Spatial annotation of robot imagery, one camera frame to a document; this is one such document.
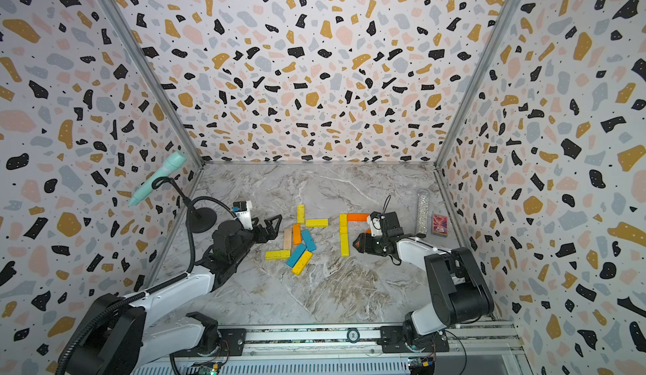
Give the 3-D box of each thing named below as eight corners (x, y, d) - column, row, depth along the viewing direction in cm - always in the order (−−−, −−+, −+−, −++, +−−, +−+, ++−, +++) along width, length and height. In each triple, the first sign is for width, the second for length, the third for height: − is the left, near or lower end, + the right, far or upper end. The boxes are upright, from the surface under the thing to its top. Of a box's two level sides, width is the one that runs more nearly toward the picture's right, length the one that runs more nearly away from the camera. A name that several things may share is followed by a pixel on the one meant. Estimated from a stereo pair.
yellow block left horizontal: (266, 260, 92) (264, 258, 91) (266, 253, 94) (265, 251, 92) (290, 258, 93) (289, 256, 91) (290, 252, 95) (289, 249, 93)
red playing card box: (431, 234, 102) (433, 230, 99) (430, 217, 107) (433, 213, 105) (446, 238, 101) (449, 233, 99) (445, 220, 107) (448, 216, 104)
